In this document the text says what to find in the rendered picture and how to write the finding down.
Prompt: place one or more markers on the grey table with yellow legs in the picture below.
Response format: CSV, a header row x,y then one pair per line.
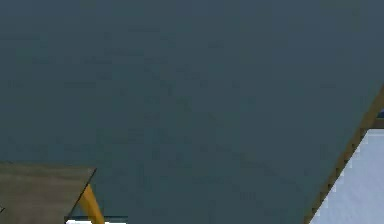
x,y
36,193

